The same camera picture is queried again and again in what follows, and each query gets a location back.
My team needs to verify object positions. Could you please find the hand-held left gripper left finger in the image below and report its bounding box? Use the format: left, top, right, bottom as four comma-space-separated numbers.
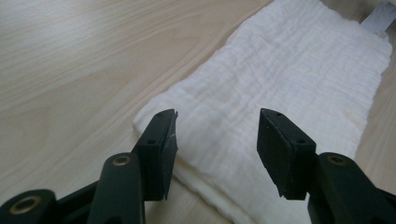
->
132, 108, 179, 202

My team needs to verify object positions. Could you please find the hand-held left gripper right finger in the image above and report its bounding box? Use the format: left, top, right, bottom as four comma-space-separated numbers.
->
256, 107, 318, 201

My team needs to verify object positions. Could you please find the white cotton towel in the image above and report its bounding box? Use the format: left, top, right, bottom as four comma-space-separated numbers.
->
133, 0, 396, 224

